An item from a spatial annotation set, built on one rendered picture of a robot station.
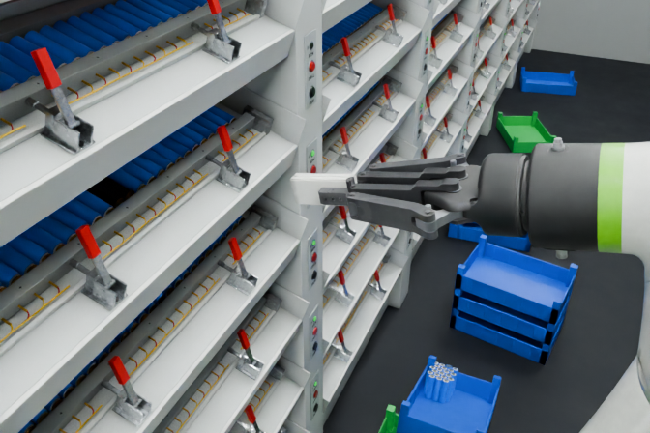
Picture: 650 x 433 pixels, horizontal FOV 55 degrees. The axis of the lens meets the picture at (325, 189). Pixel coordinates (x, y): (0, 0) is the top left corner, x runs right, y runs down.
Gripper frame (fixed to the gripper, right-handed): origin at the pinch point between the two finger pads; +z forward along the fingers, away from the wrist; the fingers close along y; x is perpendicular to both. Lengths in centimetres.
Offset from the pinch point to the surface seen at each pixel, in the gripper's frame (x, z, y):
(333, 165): -25, 29, 55
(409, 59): -16, 25, 100
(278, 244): -25.7, 26.8, 26.5
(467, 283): -85, 16, 98
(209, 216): -8.0, 21.7, 6.2
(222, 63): 10.6, 17.8, 12.7
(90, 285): -5.5, 23.5, -13.1
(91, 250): -1.1, 21.7, -12.6
